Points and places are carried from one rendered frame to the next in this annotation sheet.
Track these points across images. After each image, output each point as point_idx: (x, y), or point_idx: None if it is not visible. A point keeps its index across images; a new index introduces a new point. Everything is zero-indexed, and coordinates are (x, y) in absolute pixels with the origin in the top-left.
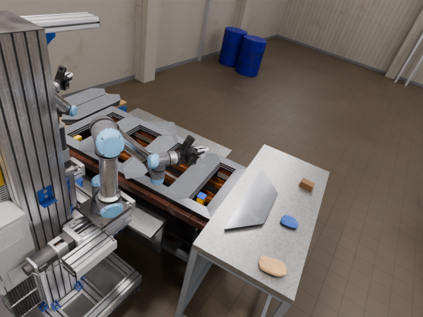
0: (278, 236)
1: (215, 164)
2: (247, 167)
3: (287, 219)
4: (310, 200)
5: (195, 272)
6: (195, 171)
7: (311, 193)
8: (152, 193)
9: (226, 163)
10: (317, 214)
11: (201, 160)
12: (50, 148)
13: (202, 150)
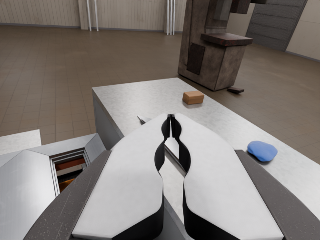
0: (296, 184)
1: (45, 166)
2: (119, 127)
3: (262, 150)
4: (216, 110)
5: None
6: (19, 215)
7: (205, 103)
8: None
9: (62, 150)
10: (242, 118)
11: (8, 181)
12: None
13: (233, 166)
